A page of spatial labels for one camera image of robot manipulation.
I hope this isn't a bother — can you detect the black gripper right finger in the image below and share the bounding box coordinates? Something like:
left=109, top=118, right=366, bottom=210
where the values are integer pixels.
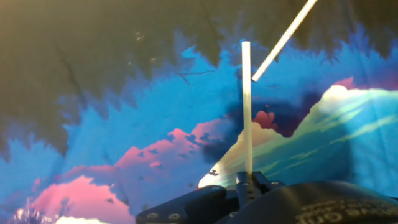
left=235, top=170, right=284, bottom=208

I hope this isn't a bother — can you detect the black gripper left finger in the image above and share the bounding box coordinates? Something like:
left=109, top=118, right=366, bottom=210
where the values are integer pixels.
left=135, top=185, right=240, bottom=224

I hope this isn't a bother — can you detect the red flag with white stick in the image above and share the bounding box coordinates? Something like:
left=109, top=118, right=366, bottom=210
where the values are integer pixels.
left=241, top=40, right=254, bottom=175

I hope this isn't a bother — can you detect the thin white stick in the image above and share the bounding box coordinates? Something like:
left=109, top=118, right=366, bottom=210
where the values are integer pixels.
left=251, top=0, right=319, bottom=83

